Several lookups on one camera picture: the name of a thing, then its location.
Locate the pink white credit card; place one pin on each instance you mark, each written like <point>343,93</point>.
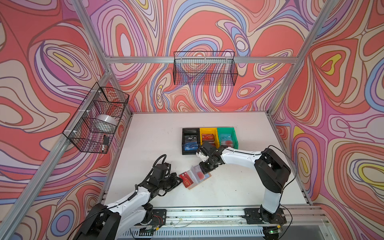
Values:
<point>198,173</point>

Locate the black wire basket on left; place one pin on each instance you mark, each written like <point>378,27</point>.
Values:
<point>88,134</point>

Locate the yellow plastic bin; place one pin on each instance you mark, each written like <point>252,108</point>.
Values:
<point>214,131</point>

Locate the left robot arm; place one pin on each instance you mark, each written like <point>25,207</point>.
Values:
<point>109,222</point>

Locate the silver tape roll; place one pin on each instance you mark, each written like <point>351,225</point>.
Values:
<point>107,119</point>

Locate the red credit card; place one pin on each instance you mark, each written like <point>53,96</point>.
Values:
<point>187,180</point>

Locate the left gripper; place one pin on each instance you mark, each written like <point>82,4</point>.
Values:
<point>173,178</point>

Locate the red card in yellow bin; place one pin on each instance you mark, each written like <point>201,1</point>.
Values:
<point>208,137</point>

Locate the blue VIP card in bin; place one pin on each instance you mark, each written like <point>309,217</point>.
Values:
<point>190,146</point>

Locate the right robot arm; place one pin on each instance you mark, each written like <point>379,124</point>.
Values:
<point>273,172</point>

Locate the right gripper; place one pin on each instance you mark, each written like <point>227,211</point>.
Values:
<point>205,170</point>

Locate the black wire basket at back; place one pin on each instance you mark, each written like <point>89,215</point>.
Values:
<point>205,68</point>

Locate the red card in green bin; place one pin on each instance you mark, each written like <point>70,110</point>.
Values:
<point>227,142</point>

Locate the green plastic bin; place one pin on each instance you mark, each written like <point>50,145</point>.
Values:
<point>227,137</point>

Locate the aluminium front rail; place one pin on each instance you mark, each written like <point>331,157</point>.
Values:
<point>227,216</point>

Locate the tan leather card holder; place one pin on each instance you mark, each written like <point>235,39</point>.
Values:
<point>193,177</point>

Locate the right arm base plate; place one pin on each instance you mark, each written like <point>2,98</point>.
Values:
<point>260,216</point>

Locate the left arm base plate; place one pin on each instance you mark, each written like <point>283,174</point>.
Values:
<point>155,218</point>

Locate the black plastic bin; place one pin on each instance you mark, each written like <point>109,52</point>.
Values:
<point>190,131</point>

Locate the black wire basket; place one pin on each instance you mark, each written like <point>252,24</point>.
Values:
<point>88,134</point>
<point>205,68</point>

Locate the black card in bin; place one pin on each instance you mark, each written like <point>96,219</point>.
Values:
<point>190,138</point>

